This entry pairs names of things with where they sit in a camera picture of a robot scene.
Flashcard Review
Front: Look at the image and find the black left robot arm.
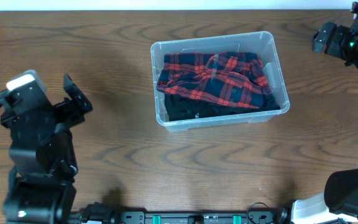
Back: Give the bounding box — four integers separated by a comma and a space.
0, 70, 93, 223

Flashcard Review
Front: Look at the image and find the black garment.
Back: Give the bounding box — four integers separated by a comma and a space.
164, 94, 280, 121

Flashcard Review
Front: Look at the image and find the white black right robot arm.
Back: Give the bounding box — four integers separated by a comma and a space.
271, 10, 358, 223

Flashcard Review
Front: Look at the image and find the red navy plaid shirt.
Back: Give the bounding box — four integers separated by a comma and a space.
156, 52, 272, 109

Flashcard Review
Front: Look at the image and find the clear plastic storage bin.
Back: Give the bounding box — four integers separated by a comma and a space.
150, 31, 290, 132

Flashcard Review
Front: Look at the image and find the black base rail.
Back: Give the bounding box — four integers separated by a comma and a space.
67, 202, 288, 224

